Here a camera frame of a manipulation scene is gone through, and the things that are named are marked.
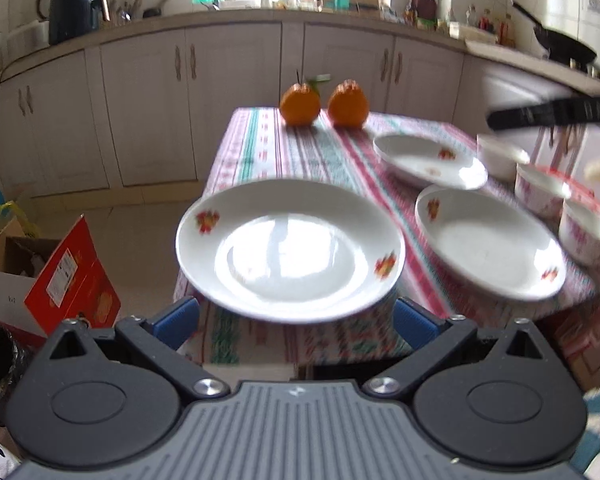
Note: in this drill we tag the bumpy orange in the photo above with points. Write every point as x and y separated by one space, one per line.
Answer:
347 106

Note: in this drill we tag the white plate with fruit print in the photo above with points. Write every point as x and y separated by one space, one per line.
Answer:
290 251

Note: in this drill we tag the black frying pan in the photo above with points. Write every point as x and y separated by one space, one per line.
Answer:
560 48

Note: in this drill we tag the white bowl pink flowers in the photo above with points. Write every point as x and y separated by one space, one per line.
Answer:
579 233
541 193

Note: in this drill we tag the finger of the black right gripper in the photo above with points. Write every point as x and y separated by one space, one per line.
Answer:
557 113

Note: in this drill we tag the orange with green leaf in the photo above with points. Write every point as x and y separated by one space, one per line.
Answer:
301 103

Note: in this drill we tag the red cardboard box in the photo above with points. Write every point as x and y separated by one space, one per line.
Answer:
43 282

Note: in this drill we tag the striped patterned tablecloth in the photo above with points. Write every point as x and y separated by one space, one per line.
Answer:
257 145

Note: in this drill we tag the white kitchen cabinets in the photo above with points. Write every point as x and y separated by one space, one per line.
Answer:
148 104

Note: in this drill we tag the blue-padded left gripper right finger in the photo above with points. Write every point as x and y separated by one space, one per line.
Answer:
434 342

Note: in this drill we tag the knife block with knives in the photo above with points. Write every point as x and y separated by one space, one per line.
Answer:
425 9

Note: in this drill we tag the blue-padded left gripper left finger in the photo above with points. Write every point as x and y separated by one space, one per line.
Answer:
153 343

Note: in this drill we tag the white deep plate fruit print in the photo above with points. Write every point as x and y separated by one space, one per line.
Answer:
495 246

